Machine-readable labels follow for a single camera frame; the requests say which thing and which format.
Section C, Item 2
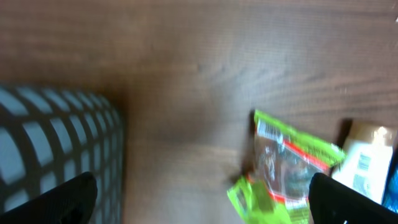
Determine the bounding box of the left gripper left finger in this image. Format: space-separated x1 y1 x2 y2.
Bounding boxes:
1 172 98 224

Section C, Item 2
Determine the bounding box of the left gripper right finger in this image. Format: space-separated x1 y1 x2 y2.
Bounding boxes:
308 173 397 224

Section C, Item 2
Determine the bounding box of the white tube gold cap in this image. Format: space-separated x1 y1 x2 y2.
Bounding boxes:
331 121 397 204

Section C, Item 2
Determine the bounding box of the green snack packet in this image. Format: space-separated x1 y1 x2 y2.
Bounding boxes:
227 110 346 224

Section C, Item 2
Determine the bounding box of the blue snack packet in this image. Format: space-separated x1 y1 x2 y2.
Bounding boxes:
382 149 397 213

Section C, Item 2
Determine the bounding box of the grey plastic basket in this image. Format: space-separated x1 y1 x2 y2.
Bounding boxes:
1 85 125 223

